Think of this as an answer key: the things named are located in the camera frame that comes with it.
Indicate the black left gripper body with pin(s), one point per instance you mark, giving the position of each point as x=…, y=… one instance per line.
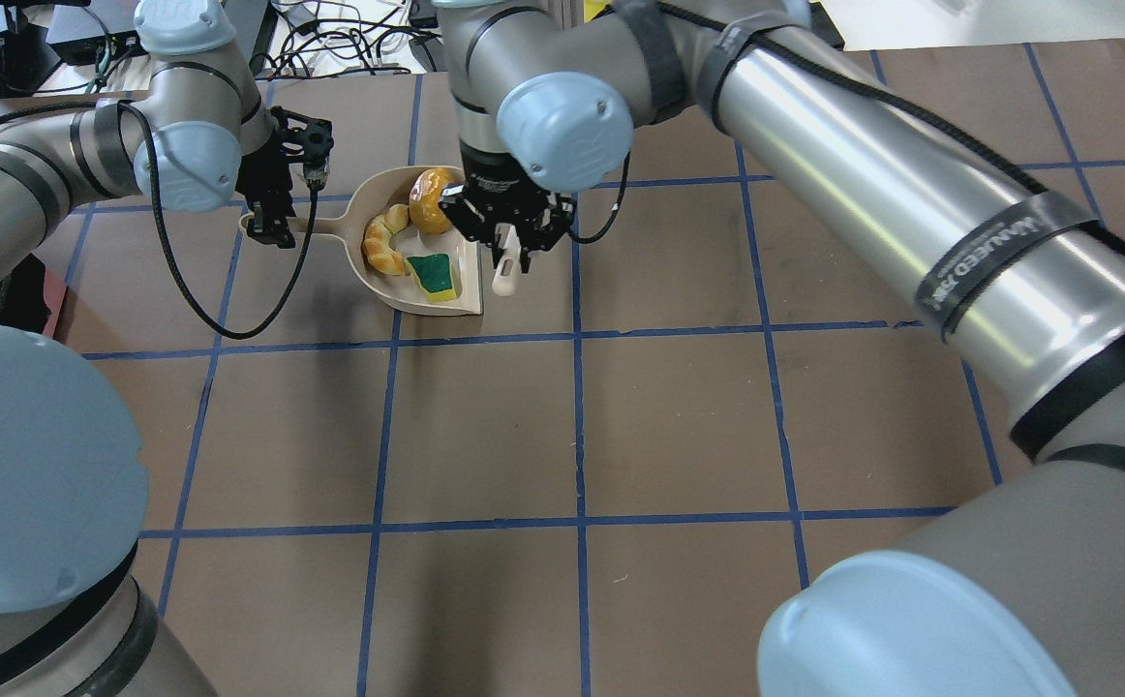
x=256, y=181

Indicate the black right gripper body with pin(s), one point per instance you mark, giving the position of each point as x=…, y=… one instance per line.
x=501, y=197

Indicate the yellow toy potato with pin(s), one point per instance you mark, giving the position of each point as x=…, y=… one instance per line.
x=425, y=200

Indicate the beige hand brush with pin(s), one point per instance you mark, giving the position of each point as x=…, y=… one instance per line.
x=505, y=278

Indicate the green yellow sponge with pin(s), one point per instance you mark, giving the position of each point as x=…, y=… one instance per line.
x=436, y=277

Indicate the toy croissant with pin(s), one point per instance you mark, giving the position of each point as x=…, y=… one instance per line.
x=377, y=242

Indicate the beige plastic dustpan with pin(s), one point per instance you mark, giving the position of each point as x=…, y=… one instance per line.
x=402, y=293

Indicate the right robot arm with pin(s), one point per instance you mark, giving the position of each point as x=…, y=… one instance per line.
x=1018, y=593

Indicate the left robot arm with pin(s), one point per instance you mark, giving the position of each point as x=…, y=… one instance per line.
x=74, y=619

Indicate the black lined trash bin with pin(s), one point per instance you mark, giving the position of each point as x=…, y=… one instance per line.
x=32, y=298

